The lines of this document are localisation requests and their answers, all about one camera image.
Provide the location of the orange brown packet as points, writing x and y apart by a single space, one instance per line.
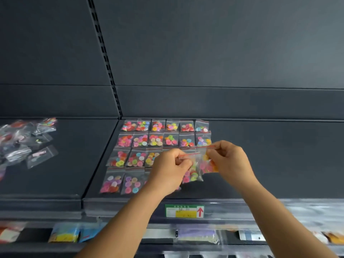
332 237

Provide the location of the person's right hand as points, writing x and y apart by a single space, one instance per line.
233 163

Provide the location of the white blue flat packet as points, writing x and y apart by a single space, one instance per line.
251 235

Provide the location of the clear packet with purple item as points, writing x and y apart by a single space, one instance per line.
199 235

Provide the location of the green white price label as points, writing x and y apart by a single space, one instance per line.
185 211

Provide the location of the person's left hand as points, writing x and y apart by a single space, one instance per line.
166 174

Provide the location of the pile of transparent button bags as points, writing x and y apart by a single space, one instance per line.
16 142

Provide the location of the person's right forearm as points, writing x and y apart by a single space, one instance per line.
282 228

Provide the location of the person's left forearm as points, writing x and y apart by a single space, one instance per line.
121 228

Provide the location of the clear plastic button bag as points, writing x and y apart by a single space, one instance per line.
208 165
194 171

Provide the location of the grid of arranged button bags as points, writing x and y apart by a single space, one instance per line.
139 139

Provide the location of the blue yellow snack packet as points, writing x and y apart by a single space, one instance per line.
64 233

